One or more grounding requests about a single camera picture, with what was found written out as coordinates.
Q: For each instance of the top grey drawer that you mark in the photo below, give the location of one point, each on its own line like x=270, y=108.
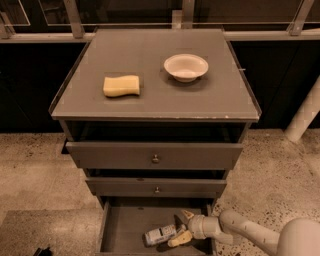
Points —
x=138, y=155

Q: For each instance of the bottom grey drawer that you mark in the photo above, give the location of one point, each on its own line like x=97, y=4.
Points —
x=126, y=220

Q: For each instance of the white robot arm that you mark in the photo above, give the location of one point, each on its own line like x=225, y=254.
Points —
x=273, y=195

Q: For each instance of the white bowl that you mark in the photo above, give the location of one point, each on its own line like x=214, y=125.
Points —
x=186, y=67

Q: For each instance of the drawer brass knob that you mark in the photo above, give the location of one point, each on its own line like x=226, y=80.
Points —
x=157, y=190
x=155, y=159

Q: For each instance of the middle drawer brass knob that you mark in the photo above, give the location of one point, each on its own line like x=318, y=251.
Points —
x=157, y=190

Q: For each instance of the grey drawer cabinet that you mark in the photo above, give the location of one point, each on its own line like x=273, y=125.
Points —
x=217, y=107

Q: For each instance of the top drawer brass knob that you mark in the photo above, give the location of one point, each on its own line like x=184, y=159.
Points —
x=155, y=159

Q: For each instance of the black object on floor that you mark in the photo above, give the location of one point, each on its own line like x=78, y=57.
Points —
x=43, y=252

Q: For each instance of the middle grey drawer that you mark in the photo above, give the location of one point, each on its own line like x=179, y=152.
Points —
x=144, y=187

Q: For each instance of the yellow sponge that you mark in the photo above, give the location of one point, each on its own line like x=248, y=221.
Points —
x=121, y=86

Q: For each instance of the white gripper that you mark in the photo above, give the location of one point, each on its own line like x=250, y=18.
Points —
x=196, y=226

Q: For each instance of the grey drawer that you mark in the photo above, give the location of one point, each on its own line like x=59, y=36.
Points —
x=144, y=187
x=126, y=220
x=138, y=155

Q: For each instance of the metal window railing frame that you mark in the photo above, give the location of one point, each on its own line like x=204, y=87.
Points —
x=63, y=21

